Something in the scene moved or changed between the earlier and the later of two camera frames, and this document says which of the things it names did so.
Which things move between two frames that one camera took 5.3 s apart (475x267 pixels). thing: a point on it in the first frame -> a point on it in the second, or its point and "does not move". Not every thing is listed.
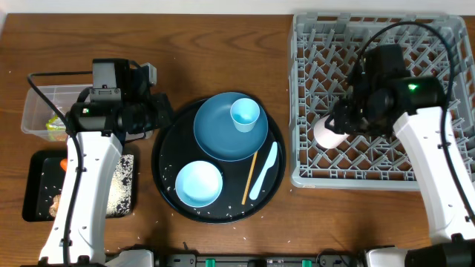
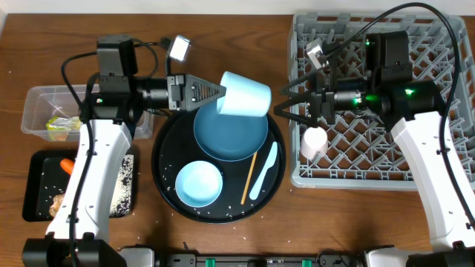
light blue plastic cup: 245,113 -> 243,96
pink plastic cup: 326,137 -> 314,142
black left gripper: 166,110 -> 182,92
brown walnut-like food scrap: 54,207 does not move
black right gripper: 341,117 -> 321,104
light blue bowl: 199,184 does not move
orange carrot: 64,164 does not move
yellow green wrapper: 51,127 does not move
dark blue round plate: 215,133 does not move
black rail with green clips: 260,260 does not move
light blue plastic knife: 270,162 does not move
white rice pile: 119,195 does not move
